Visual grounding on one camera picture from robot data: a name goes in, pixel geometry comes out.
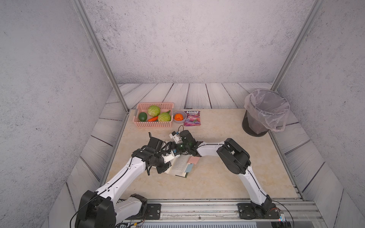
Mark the right aluminium frame post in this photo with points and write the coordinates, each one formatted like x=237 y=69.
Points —
x=305 y=29

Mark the pink plastic basket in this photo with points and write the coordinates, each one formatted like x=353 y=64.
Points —
x=165 y=107

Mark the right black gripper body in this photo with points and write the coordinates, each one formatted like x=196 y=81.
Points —
x=183 y=148

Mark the pink sticky note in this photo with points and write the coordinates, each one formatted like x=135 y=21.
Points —
x=193 y=160

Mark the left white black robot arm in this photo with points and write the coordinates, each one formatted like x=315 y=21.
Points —
x=104 y=207

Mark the blue sticky note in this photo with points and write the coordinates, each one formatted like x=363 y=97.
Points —
x=189 y=168

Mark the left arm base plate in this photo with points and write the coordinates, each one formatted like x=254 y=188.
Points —
x=148 y=211

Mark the black bin with plastic liner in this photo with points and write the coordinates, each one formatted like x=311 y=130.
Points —
x=266 y=110

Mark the left aluminium frame post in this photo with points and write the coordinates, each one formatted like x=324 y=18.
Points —
x=98 y=50

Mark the aluminium frame post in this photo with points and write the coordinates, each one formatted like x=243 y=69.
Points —
x=98 y=50
x=305 y=29

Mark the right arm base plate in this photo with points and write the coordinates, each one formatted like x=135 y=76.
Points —
x=251 y=211

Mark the Animal Farm paperback book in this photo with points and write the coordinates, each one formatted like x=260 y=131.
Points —
x=178 y=166

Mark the green cabbage front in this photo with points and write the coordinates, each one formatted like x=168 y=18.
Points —
x=164 y=117

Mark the dark green avocado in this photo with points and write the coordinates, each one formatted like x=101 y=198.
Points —
x=142 y=117

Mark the orange carrot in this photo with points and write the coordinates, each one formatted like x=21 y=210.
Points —
x=154 y=119

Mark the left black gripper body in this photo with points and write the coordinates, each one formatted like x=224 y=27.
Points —
x=159 y=162

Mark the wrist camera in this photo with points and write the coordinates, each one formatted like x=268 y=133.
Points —
x=183 y=137
x=156 y=145

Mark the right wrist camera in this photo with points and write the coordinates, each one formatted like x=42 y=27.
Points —
x=183 y=137

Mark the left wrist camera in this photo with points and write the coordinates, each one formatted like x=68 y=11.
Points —
x=156 y=145

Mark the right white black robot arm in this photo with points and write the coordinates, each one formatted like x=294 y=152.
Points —
x=236 y=160

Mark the small bowl with orange food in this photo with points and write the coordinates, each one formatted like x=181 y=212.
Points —
x=179 y=116

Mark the front aluminium rail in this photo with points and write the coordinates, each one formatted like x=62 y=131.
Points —
x=224 y=212

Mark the green cabbage back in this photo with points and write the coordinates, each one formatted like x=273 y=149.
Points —
x=153 y=111

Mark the purple snack packet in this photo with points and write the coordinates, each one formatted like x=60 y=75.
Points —
x=192 y=118

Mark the green cabbage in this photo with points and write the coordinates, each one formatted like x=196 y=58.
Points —
x=153 y=111
x=164 y=117

